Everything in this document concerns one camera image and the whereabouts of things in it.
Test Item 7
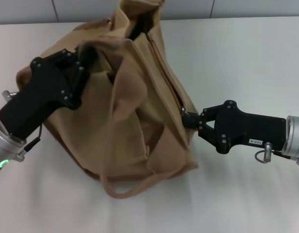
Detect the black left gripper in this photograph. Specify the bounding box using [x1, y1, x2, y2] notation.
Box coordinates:
[0, 47, 99, 143]

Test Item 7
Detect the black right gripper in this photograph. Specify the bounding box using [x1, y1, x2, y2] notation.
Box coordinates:
[182, 100, 287, 155]

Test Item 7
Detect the khaki canvas food bag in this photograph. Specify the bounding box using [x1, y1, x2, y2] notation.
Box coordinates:
[15, 0, 200, 201]

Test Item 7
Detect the grey right wrist cable plug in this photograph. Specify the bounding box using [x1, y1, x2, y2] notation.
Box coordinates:
[254, 142, 286, 163]

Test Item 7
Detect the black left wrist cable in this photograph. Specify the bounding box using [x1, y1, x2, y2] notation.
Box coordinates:
[22, 125, 43, 156]

